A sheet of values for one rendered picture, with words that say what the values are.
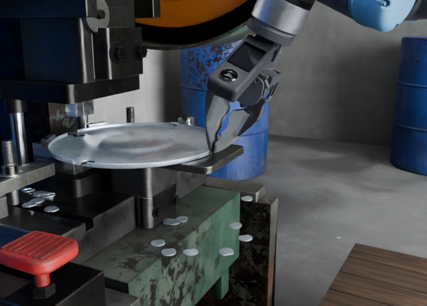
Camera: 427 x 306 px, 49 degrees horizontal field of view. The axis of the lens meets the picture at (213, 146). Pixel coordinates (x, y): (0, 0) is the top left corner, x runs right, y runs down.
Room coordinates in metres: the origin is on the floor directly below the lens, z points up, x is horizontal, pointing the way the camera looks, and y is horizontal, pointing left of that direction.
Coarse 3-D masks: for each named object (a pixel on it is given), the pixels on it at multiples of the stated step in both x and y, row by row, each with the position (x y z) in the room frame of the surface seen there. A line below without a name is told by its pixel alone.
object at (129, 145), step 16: (96, 128) 0.90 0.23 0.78; (112, 128) 0.90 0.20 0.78; (128, 128) 0.90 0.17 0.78; (144, 128) 0.90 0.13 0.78; (160, 128) 0.90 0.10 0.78; (192, 128) 0.90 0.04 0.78; (48, 144) 0.76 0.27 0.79; (64, 144) 0.78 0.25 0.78; (80, 144) 0.78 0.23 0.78; (96, 144) 0.78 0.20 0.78; (112, 144) 0.76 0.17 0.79; (128, 144) 0.76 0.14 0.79; (144, 144) 0.76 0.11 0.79; (160, 144) 0.76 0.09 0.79; (176, 144) 0.78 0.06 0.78; (192, 144) 0.78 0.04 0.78; (64, 160) 0.68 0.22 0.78; (80, 160) 0.68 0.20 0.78; (96, 160) 0.68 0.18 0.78; (112, 160) 0.68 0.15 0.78; (128, 160) 0.68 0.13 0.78; (144, 160) 0.68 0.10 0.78; (160, 160) 0.68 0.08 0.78; (176, 160) 0.67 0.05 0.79; (192, 160) 0.69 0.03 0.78
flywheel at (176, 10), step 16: (160, 0) 1.15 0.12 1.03; (176, 0) 1.13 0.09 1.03; (192, 0) 1.12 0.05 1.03; (208, 0) 1.10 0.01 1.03; (224, 0) 1.08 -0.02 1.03; (240, 0) 1.07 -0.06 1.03; (256, 0) 1.10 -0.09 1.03; (176, 16) 1.13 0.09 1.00; (192, 16) 1.12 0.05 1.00; (208, 16) 1.10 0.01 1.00; (224, 16) 1.10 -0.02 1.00; (240, 16) 1.18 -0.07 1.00
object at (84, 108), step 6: (84, 102) 0.82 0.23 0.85; (90, 102) 0.84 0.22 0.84; (66, 108) 0.83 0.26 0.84; (72, 108) 0.82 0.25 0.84; (78, 108) 0.82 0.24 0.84; (84, 108) 0.82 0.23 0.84; (90, 108) 0.84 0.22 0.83; (66, 114) 0.83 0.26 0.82; (72, 114) 0.82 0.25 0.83; (78, 114) 0.82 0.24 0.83; (84, 114) 0.82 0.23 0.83; (90, 114) 0.84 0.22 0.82
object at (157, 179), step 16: (208, 160) 0.69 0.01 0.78; (224, 160) 0.70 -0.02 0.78; (112, 176) 0.75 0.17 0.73; (128, 176) 0.74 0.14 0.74; (144, 176) 0.73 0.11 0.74; (160, 176) 0.76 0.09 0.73; (176, 176) 0.80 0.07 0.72; (128, 192) 0.74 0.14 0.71; (144, 192) 0.73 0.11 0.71; (160, 192) 0.76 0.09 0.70; (176, 192) 0.80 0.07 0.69; (144, 208) 0.73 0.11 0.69; (160, 208) 0.74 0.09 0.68; (176, 208) 0.80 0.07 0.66; (144, 224) 0.73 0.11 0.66
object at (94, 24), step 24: (120, 0) 0.83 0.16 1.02; (24, 24) 0.79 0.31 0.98; (48, 24) 0.77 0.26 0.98; (72, 24) 0.75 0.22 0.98; (96, 24) 0.76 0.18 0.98; (120, 24) 0.83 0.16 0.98; (24, 48) 0.79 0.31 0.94; (48, 48) 0.77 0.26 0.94; (72, 48) 0.75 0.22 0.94; (96, 48) 0.76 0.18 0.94; (120, 48) 0.76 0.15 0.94; (144, 48) 0.82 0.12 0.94; (48, 72) 0.77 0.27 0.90; (72, 72) 0.75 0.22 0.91; (96, 72) 0.76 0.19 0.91; (120, 72) 0.78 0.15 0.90
